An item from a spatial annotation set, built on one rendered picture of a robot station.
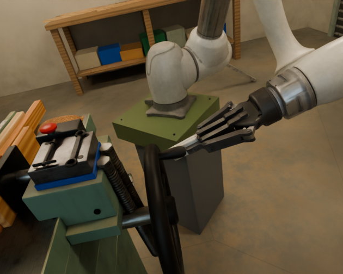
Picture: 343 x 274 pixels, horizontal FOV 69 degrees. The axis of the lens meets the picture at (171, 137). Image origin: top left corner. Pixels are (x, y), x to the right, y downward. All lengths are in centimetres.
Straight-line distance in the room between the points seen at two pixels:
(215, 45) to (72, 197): 78
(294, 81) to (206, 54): 58
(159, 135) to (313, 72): 61
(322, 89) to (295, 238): 106
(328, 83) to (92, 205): 46
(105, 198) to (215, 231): 107
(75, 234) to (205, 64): 79
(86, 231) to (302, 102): 45
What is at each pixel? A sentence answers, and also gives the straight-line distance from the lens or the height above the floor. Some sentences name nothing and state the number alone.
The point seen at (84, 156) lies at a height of 100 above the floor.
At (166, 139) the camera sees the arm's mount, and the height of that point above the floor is 68.
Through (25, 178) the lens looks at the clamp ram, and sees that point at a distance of 53.
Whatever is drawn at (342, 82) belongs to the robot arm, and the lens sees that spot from 53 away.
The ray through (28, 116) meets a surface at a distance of 81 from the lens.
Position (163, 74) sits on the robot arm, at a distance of 98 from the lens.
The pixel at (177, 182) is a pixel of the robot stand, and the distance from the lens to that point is 119.
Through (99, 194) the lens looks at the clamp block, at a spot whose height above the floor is 93.
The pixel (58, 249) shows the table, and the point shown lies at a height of 88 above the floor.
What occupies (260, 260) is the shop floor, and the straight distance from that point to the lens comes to 140.
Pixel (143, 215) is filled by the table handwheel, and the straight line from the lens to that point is 53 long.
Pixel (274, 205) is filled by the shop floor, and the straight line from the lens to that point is 158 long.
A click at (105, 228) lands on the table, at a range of 48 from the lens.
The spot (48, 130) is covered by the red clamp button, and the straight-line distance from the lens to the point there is 49.
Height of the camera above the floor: 123
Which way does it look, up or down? 36 degrees down
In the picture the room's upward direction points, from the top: 12 degrees counter-clockwise
